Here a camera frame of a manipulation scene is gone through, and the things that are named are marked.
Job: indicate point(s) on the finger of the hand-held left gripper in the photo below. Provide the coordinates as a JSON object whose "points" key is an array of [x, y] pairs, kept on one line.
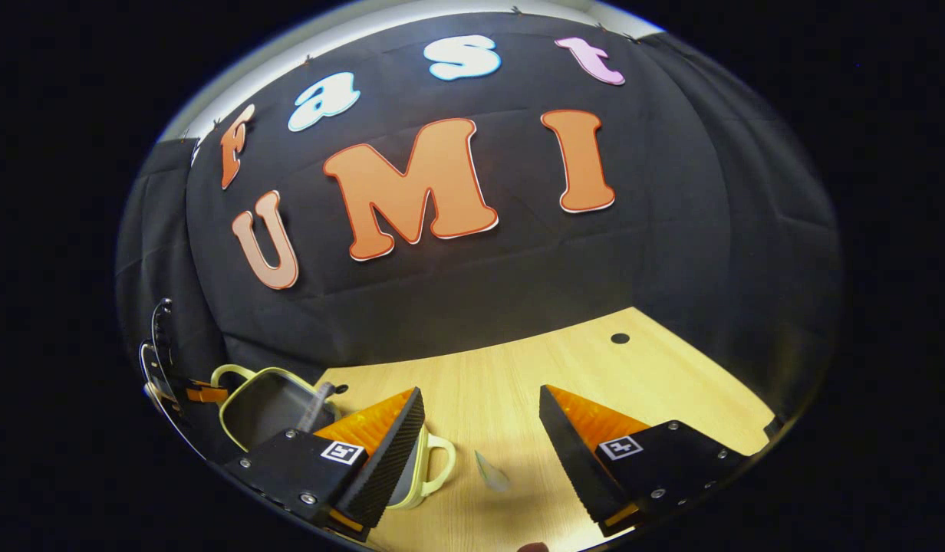
{"points": [[208, 394]]}

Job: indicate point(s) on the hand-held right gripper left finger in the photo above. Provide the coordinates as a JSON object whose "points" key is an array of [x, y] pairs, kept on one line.
{"points": [[384, 468]]}

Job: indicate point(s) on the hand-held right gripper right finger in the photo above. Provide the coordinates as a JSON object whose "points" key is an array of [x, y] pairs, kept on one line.
{"points": [[576, 468]]}

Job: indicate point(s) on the cream yellow small suitcase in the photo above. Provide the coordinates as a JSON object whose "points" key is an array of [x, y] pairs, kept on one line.
{"points": [[265, 406]]}

